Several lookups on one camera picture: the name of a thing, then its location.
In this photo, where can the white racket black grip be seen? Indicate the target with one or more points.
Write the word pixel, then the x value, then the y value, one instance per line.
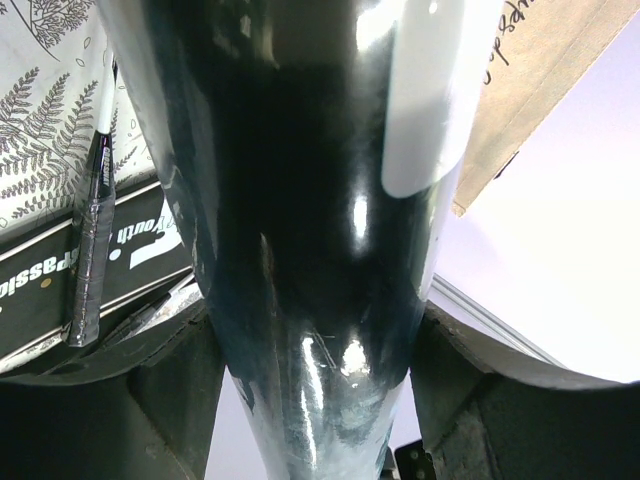
pixel 93 214

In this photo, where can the floral table mat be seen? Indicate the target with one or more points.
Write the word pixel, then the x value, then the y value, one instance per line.
pixel 53 57

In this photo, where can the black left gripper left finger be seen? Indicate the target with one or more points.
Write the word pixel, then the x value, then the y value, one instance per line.
pixel 143 409

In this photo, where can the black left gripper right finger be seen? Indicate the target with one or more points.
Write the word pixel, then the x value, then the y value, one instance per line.
pixel 488 411

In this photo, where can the beige floral tote bag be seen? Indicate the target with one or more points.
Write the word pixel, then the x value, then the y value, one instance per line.
pixel 540 51

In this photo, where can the black sport racket cover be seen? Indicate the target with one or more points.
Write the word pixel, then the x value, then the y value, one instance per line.
pixel 141 250

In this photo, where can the black shuttlecock tube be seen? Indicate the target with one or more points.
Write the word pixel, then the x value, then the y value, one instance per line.
pixel 309 152

